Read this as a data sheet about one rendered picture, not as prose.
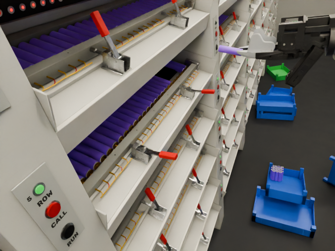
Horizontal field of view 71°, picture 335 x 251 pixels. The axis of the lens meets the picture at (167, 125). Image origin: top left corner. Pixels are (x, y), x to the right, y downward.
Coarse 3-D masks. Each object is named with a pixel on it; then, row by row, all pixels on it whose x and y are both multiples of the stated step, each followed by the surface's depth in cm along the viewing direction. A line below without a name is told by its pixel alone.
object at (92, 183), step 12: (192, 72) 76; (180, 84) 68; (168, 96) 62; (180, 96) 65; (156, 108) 57; (144, 120) 53; (132, 132) 50; (120, 144) 47; (108, 156) 44; (120, 156) 45; (108, 168) 42; (96, 180) 40
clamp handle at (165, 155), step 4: (144, 148) 46; (144, 152) 47; (148, 152) 46; (152, 152) 46; (156, 152) 46; (160, 152) 45; (164, 152) 45; (168, 152) 45; (160, 156) 45; (164, 156) 45; (168, 156) 44; (172, 156) 44; (176, 156) 44
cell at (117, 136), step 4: (96, 128) 50; (100, 128) 50; (104, 128) 50; (100, 132) 50; (104, 132) 50; (108, 132) 50; (112, 132) 50; (108, 136) 50; (112, 136) 49; (116, 136) 49; (120, 136) 50; (116, 140) 49
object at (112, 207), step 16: (208, 64) 78; (208, 80) 77; (176, 112) 61; (160, 128) 56; (176, 128) 57; (144, 144) 51; (160, 144) 52; (128, 160) 47; (160, 160) 54; (128, 176) 44; (144, 176) 45; (112, 192) 41; (128, 192) 42; (96, 208) 34; (112, 208) 39; (128, 208) 43; (112, 224) 38
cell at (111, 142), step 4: (92, 132) 49; (96, 132) 49; (88, 136) 49; (92, 136) 49; (96, 136) 48; (100, 136) 48; (104, 136) 49; (96, 140) 49; (100, 140) 48; (104, 140) 48; (108, 140) 48; (112, 140) 48; (108, 144) 48; (112, 144) 48; (112, 148) 48
